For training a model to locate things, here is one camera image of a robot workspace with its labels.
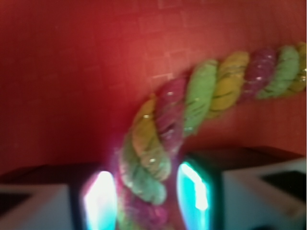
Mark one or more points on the multicolored twisted rope toy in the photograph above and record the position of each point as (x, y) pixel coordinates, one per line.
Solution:
(177, 110)

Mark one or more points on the red plastic tray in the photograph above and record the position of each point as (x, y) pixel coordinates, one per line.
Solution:
(74, 72)

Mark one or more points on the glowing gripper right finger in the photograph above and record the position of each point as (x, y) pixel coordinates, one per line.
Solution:
(264, 195)

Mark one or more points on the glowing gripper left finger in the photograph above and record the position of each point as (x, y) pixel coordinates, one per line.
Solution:
(79, 196)

